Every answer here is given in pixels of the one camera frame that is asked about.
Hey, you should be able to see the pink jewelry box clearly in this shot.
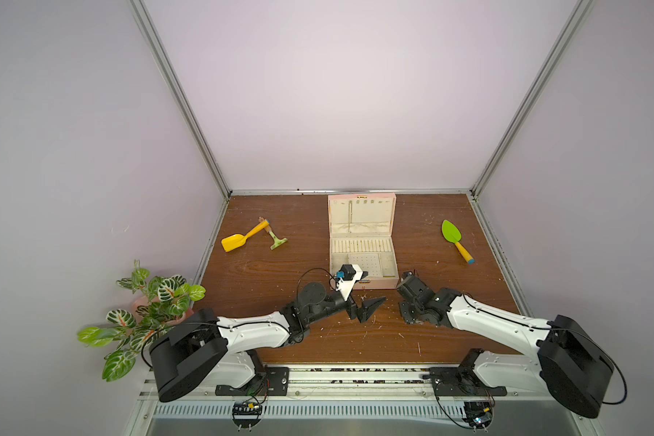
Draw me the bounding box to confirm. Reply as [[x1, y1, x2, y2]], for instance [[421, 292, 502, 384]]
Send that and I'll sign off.
[[328, 193, 400, 290]]

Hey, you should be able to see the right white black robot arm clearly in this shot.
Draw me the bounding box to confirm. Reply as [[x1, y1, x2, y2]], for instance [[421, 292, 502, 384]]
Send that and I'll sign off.
[[397, 272, 621, 419]]

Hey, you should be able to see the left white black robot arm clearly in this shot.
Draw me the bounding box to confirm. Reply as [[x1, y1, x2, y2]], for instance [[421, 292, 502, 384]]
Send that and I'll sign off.
[[149, 283, 386, 403]]

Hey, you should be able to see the green toy trowel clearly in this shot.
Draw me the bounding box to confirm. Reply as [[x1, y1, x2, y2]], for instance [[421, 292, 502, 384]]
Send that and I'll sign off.
[[441, 220, 475, 265]]

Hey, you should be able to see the green toy rake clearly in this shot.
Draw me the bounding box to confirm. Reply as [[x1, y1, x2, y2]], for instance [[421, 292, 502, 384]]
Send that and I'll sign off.
[[259, 216, 288, 251]]

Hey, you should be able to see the yellow toy shovel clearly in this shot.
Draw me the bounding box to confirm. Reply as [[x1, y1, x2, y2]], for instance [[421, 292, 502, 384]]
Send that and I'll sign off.
[[222, 220, 269, 253]]

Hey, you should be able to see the right small circuit board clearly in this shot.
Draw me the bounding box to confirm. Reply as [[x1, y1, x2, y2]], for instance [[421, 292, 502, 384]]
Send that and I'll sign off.
[[463, 401, 493, 431]]

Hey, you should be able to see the small circuit board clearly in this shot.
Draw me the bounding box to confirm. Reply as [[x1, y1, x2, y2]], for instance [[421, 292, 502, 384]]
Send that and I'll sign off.
[[231, 401, 263, 432], [463, 401, 493, 431]]

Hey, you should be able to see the left small circuit board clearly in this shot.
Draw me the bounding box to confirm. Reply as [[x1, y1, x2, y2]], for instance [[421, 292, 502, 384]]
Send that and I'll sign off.
[[231, 401, 263, 432]]

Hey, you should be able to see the potted variegated plant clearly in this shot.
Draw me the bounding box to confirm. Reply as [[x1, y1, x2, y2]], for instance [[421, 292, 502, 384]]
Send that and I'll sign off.
[[76, 260, 206, 383]]

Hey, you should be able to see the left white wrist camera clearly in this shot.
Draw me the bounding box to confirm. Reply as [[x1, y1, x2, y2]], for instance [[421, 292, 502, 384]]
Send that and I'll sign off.
[[335, 265, 368, 301]]

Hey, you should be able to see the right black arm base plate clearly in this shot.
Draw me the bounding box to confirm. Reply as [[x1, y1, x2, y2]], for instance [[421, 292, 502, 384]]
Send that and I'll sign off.
[[429, 367, 508, 397]]

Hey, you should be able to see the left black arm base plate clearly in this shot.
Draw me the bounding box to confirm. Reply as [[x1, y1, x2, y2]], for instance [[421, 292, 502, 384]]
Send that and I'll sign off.
[[214, 366, 290, 397]]

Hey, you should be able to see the aluminium rail frame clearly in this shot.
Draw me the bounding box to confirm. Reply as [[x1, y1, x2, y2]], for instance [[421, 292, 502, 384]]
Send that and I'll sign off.
[[124, 363, 604, 435]]

